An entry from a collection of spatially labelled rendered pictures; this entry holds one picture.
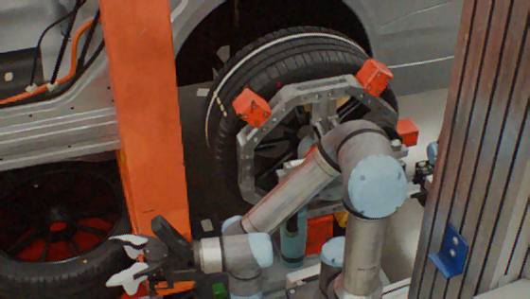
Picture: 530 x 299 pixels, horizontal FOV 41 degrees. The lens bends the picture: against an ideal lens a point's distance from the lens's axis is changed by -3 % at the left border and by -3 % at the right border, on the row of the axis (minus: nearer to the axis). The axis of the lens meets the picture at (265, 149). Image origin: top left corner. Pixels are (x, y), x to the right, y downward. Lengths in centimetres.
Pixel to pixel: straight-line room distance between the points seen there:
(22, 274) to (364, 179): 151
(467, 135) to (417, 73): 142
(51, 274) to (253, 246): 118
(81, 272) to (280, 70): 98
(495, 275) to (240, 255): 53
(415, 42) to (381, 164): 140
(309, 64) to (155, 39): 63
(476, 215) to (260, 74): 101
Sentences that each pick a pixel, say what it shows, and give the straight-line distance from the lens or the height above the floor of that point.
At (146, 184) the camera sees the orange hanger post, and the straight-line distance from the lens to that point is 206.
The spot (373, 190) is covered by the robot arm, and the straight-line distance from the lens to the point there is 142.
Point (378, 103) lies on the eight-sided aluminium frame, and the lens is 234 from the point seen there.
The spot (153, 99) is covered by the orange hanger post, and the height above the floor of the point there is 129.
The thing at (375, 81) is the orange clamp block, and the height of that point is 112.
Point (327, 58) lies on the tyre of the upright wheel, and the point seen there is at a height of 117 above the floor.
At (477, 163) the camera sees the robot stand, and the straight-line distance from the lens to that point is 146.
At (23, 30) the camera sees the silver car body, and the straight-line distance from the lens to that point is 323.
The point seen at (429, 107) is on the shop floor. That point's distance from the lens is 418.
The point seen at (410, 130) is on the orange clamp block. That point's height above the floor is 88.
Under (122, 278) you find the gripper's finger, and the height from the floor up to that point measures 125.
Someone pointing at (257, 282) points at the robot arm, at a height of 114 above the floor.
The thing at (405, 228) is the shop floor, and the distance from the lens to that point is 340.
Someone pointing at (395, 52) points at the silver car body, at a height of 96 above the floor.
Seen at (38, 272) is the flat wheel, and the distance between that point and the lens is 259.
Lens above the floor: 236
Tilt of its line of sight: 39 degrees down
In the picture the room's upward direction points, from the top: straight up
